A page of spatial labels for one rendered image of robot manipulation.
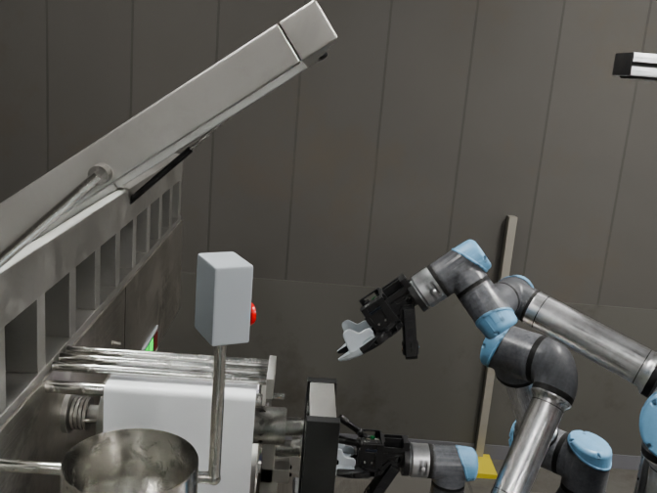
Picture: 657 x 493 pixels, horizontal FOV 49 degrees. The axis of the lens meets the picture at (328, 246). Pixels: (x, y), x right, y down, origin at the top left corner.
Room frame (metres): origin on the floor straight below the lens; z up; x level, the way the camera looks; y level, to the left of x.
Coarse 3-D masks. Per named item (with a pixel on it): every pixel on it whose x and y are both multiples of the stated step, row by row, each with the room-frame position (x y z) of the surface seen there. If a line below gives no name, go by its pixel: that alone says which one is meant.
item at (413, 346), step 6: (414, 306) 1.42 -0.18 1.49; (408, 312) 1.41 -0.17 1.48; (414, 312) 1.41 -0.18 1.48; (408, 318) 1.41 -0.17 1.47; (414, 318) 1.41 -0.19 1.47; (408, 324) 1.41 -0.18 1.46; (414, 324) 1.41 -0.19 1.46; (408, 330) 1.41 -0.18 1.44; (414, 330) 1.41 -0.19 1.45; (408, 336) 1.41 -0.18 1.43; (414, 336) 1.41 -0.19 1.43; (402, 342) 1.43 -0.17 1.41; (408, 342) 1.41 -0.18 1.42; (414, 342) 1.41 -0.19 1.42; (402, 348) 1.42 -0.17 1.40; (408, 348) 1.41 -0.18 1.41; (414, 348) 1.41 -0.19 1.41; (408, 354) 1.40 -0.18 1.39; (414, 354) 1.40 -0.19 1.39
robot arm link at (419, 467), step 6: (414, 444) 1.49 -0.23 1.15; (420, 444) 1.49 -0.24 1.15; (426, 444) 1.49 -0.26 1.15; (414, 450) 1.47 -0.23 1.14; (420, 450) 1.47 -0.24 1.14; (426, 450) 1.47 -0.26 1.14; (414, 456) 1.46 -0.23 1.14; (420, 456) 1.46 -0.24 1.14; (426, 456) 1.46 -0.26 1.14; (414, 462) 1.45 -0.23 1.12; (420, 462) 1.45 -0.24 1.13; (426, 462) 1.45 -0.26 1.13; (414, 468) 1.45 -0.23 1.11; (420, 468) 1.45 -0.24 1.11; (426, 468) 1.45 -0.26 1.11; (414, 474) 1.45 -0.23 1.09; (420, 474) 1.45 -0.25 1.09; (426, 474) 1.45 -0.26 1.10
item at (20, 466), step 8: (0, 456) 0.86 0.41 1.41; (0, 464) 0.84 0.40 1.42; (8, 464) 0.84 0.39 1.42; (16, 464) 0.84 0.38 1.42; (24, 464) 0.84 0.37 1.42; (32, 464) 0.85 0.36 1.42; (40, 464) 0.85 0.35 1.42; (48, 464) 0.85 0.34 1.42; (56, 464) 0.85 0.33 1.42; (24, 472) 0.84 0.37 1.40; (32, 472) 0.84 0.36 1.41; (40, 472) 0.84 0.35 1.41; (48, 472) 0.84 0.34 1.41; (56, 472) 0.84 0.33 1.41; (200, 472) 0.86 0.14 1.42; (200, 480) 0.85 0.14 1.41; (208, 480) 0.85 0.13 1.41; (216, 480) 0.85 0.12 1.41
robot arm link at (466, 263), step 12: (468, 240) 1.44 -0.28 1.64; (456, 252) 1.42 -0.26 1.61; (468, 252) 1.41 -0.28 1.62; (480, 252) 1.40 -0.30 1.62; (432, 264) 1.43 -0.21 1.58; (444, 264) 1.41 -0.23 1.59; (456, 264) 1.40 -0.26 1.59; (468, 264) 1.40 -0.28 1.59; (480, 264) 1.40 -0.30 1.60; (444, 276) 1.40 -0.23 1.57; (456, 276) 1.40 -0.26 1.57; (468, 276) 1.39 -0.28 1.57; (480, 276) 1.39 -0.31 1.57; (444, 288) 1.40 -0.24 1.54; (456, 288) 1.40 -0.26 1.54
